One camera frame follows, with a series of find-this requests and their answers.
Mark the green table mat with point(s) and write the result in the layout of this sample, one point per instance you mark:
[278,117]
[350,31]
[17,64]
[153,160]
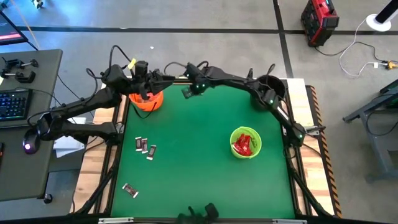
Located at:
[199,155]

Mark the black plastic bucket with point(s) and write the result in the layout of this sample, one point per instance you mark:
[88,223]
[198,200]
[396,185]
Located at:
[278,85]

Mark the black screw clamp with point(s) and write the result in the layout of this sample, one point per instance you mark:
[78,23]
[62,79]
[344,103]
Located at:
[25,77]
[12,63]

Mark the backlit black keyboard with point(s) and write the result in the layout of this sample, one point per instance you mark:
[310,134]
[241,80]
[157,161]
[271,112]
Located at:
[14,104]

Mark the black desk caster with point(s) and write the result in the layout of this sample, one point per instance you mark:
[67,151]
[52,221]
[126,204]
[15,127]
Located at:
[47,198]

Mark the red black tool box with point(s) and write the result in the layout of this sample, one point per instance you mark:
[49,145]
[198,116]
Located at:
[317,21]

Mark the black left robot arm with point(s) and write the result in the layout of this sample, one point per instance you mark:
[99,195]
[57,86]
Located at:
[84,104]

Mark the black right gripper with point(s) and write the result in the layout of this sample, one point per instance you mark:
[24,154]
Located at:
[199,88]

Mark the white round stand base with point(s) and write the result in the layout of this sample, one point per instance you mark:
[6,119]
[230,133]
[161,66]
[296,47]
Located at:
[374,23]

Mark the orange plastic halloween bucket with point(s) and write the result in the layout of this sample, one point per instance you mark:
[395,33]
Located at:
[152,104]

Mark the dark grey metal stand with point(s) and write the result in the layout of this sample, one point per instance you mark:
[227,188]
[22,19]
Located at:
[377,149]

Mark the white paper sheet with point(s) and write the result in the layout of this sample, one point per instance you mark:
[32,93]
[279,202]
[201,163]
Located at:
[66,146]

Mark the wooden work table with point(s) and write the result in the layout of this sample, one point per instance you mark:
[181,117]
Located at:
[90,168]

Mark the black table clamp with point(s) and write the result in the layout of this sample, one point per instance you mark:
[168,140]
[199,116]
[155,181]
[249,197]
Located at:
[250,73]

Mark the yellow power plug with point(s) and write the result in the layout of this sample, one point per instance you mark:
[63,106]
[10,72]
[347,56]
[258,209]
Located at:
[391,64]

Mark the dark grey desk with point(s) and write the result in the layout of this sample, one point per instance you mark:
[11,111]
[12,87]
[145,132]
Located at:
[46,71]
[18,177]

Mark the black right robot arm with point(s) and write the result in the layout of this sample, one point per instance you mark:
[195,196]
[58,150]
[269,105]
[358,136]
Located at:
[236,81]

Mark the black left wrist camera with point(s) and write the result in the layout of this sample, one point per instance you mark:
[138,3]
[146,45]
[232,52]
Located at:
[141,67]

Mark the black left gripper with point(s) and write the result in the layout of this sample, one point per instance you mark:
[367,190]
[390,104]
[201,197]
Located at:
[136,84]

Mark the lime green plastic bucket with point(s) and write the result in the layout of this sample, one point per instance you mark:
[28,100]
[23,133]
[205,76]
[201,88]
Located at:
[236,137]

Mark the yellow black hazard strip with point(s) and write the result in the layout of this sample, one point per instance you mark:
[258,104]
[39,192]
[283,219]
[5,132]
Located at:
[327,161]

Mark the computer monitor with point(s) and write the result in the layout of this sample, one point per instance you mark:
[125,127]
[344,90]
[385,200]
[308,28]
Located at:
[9,31]

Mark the black stand pole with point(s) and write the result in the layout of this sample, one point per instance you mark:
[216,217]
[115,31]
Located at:
[387,12]

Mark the black computer mouse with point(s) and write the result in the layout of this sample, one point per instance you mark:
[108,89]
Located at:
[29,144]

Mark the small white black device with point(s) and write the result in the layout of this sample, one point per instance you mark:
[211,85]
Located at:
[38,3]

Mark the silver metal plate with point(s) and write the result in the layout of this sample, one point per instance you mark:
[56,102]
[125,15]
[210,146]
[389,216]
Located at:
[115,220]
[289,221]

